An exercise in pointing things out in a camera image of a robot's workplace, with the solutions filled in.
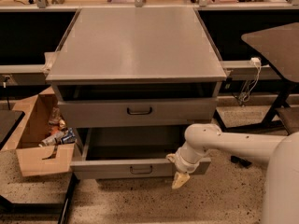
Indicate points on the black stand leg left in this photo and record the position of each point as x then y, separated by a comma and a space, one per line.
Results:
44, 209

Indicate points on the dark side table right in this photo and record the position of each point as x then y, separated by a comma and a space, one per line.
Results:
279, 46

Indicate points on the grey drawer cabinet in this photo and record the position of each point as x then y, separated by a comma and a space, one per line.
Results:
128, 53

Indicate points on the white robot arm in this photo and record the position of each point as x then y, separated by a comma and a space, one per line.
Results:
281, 191

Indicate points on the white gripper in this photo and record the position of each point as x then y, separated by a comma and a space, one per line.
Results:
182, 163

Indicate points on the brown cardboard box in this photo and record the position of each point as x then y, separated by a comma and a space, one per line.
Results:
33, 128

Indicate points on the trash in cardboard box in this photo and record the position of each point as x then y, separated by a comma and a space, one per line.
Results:
59, 133

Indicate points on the white charger with cables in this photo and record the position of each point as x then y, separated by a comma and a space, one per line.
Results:
250, 84

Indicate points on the grey drawer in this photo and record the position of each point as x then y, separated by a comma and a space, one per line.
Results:
143, 112
128, 152

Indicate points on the grey top drawer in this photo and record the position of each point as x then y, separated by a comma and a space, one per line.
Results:
143, 112

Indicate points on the black table left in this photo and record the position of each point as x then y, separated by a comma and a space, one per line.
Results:
9, 120

